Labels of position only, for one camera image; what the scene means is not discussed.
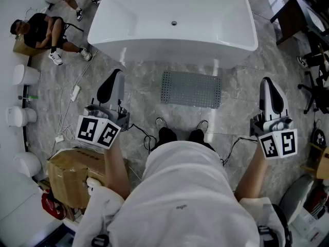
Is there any white bathtub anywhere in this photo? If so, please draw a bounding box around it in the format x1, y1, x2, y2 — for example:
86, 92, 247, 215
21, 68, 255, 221
87, 0, 259, 69

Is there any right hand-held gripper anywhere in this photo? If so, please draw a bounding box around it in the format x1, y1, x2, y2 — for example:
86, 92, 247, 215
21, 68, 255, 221
249, 77, 298, 159

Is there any small cardboard box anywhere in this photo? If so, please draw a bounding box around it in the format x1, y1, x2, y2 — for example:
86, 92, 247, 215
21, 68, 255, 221
12, 36, 49, 58

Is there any red bag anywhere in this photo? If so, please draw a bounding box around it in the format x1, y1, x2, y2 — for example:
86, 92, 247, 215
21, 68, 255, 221
41, 193, 67, 221

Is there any black folding chair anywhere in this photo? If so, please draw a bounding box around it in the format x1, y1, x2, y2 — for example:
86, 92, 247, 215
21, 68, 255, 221
61, 19, 84, 33

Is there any wooden chair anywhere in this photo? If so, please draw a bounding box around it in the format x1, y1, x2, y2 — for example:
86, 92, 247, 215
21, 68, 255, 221
300, 143, 329, 180

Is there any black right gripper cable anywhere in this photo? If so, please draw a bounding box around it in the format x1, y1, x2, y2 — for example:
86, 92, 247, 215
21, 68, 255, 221
220, 136, 258, 167

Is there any white toilet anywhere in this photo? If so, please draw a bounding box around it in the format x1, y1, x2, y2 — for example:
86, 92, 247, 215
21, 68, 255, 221
5, 105, 38, 128
12, 64, 41, 86
13, 152, 42, 178

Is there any grey marble floor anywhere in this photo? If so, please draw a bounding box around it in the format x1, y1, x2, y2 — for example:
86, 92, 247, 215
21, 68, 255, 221
25, 0, 329, 216

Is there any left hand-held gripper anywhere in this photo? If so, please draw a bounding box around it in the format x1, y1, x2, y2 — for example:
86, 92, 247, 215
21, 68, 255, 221
76, 68, 131, 149

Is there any white power strip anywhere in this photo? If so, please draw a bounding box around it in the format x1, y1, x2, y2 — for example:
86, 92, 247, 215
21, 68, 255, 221
70, 85, 82, 102

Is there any person's left forearm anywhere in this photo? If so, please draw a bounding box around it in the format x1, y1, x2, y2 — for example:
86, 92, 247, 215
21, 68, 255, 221
104, 137, 132, 201

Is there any person's left leg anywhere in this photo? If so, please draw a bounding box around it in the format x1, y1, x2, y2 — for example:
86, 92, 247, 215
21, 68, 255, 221
155, 127, 178, 151

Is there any white power cable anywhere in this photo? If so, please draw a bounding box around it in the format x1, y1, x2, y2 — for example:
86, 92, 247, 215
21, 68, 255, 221
57, 45, 103, 154

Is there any person's leg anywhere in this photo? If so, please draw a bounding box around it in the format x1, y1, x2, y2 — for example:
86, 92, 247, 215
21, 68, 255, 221
155, 127, 178, 151
188, 129, 216, 152

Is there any dark wooden vanity cabinet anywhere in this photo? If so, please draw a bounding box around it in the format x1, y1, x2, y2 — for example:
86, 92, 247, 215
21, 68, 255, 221
269, 0, 329, 46

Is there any person's right shoe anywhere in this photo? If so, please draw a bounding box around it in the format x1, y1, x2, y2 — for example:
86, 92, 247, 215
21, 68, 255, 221
196, 119, 209, 134

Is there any person's white shirt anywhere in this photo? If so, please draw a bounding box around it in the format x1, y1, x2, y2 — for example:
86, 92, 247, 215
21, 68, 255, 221
73, 140, 293, 247

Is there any red striped box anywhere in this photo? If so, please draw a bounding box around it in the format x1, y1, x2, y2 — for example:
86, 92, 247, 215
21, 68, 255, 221
305, 186, 329, 220

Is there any person's shoe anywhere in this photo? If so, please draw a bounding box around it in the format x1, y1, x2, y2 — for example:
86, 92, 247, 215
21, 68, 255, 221
155, 117, 168, 131
196, 119, 209, 134

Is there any grey perforated bath mat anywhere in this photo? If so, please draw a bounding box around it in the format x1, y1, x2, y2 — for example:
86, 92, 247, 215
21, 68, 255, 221
160, 70, 223, 110

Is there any large taped cardboard box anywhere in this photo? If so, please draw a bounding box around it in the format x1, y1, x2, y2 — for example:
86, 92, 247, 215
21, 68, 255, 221
46, 148, 129, 210

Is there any person's left shoe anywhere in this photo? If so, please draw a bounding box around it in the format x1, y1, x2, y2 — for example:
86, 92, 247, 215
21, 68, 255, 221
155, 117, 168, 131

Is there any black office chair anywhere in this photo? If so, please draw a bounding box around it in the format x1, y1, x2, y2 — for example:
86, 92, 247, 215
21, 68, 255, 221
297, 70, 329, 114

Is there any black printed bag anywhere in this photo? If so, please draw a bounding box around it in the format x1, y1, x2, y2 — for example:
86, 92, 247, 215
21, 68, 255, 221
310, 129, 327, 148

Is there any person's right forearm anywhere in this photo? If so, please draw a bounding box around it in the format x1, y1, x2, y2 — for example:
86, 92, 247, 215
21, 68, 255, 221
234, 140, 269, 202

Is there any person's right leg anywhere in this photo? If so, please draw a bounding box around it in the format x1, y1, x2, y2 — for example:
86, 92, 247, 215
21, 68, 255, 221
188, 129, 216, 152

